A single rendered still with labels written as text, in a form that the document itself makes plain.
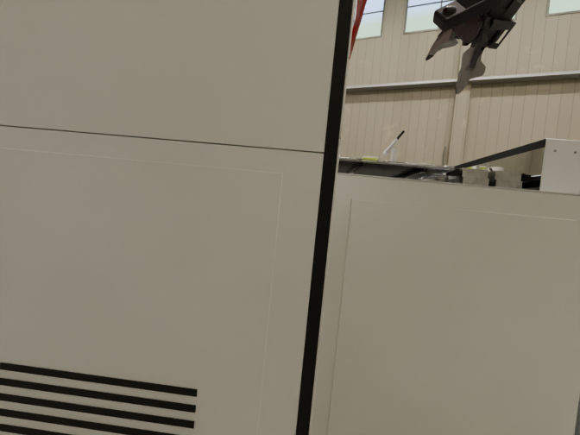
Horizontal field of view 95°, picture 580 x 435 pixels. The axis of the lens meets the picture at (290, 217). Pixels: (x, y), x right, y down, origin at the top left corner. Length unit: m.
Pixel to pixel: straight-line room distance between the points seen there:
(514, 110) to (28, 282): 8.58
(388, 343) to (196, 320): 0.45
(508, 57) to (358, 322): 8.58
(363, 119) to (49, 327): 7.97
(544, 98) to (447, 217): 8.16
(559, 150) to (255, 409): 0.90
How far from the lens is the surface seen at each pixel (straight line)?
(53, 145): 0.63
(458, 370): 0.82
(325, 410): 0.81
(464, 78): 0.77
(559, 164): 0.95
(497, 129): 8.35
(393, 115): 8.18
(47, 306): 0.65
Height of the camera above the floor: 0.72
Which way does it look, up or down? 2 degrees down
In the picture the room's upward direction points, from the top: 6 degrees clockwise
